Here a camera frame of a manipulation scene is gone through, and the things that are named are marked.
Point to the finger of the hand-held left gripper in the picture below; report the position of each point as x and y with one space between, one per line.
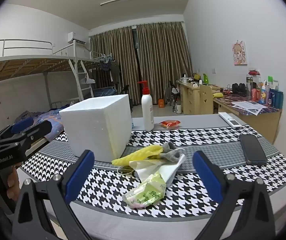
21 125
40 128

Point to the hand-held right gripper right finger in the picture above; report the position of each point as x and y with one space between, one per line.
208 177

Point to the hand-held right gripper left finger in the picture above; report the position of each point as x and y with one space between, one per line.
80 175

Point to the white foam box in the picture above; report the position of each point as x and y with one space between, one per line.
88 132

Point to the grey sock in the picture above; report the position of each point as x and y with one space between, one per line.
170 152

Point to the yellow face mask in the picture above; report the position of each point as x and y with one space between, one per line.
138 153

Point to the green tissue packet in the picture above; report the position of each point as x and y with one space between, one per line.
145 192

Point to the person's left hand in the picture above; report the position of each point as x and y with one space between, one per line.
13 182

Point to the blue plaid blanket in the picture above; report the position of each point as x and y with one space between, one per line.
48 120

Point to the houndstooth tablecloth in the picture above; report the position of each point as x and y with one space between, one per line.
108 192

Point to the black smartphone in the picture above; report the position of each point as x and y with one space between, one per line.
253 150

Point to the white metal bunk bed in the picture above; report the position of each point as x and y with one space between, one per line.
103 92
20 66

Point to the white remote control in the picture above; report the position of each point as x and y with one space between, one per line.
230 120

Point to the white metal ladder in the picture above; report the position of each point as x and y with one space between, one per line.
76 78

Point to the red snack packet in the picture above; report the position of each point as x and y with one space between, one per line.
170 123

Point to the white jug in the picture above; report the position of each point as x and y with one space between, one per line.
178 108

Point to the wooden chair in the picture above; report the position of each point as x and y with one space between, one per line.
205 100

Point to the patterned desk mat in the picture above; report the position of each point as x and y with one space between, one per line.
228 100

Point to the printed papers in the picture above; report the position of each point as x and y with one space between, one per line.
249 107

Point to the wooden desk with drawers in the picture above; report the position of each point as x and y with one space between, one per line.
189 97

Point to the yellow bag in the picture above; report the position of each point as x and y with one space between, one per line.
218 95

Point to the orange container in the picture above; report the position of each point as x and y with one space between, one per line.
161 103

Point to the white lotion pump bottle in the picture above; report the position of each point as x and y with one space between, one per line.
147 112

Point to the hanging dark clothes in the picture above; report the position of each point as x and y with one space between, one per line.
110 70

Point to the black folding trolley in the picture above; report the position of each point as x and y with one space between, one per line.
173 92

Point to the black folding chair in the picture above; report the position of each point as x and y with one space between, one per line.
126 91

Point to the white air conditioner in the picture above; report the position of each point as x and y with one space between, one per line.
76 37

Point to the brown curtain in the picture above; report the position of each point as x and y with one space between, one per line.
163 62
113 62

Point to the row of toiletry bottles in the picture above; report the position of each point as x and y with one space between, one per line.
265 95

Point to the white pot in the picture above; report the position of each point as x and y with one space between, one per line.
184 78

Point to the ceiling tube light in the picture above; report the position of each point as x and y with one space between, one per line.
123 0

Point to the pink cartoon wall poster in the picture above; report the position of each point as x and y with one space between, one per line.
239 52

